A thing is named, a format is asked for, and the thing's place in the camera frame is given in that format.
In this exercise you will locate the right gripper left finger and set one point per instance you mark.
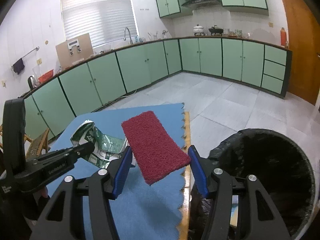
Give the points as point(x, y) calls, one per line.
point(62, 217)

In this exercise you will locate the black bin with liner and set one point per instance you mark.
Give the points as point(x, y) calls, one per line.
point(280, 165)

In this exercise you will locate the steel electric kettle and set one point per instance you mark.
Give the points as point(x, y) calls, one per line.
point(32, 82)

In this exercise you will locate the green white carton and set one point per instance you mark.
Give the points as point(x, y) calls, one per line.
point(106, 147)

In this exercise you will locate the dark red scouring pad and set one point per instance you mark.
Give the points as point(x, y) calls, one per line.
point(156, 153)

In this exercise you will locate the white window blind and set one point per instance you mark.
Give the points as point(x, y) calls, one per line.
point(104, 20)

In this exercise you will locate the wooden table edge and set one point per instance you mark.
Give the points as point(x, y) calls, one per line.
point(183, 227)

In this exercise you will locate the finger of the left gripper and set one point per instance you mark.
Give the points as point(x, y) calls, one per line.
point(82, 149)

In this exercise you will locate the wall towel rail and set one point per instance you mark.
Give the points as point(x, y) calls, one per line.
point(35, 49)

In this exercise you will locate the white cooking pot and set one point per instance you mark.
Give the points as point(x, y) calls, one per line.
point(198, 30)

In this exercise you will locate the brown wooden door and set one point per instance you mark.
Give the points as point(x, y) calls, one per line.
point(303, 31)

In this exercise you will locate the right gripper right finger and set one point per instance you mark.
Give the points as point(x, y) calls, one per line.
point(258, 217)

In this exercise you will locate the blue foam mat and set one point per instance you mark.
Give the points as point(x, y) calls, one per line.
point(141, 211)

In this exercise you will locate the green lower kitchen cabinets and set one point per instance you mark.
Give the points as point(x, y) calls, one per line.
point(94, 83)

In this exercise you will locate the chrome sink faucet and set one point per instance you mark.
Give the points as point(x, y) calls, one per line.
point(127, 34)

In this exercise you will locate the range hood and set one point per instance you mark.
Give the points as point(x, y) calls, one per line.
point(200, 3)

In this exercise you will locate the black wok pan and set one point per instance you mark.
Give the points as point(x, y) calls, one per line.
point(215, 30)

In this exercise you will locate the brown cardboard box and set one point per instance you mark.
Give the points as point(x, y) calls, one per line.
point(74, 51)

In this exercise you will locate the red thermos flask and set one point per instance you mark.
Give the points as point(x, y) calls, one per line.
point(283, 37)

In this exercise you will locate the wooden folding chair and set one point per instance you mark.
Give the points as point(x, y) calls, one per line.
point(37, 145)

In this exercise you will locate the dark hanging towel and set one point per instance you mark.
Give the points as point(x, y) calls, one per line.
point(18, 66)

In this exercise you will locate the orange plastic basin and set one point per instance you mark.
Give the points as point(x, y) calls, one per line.
point(47, 76)

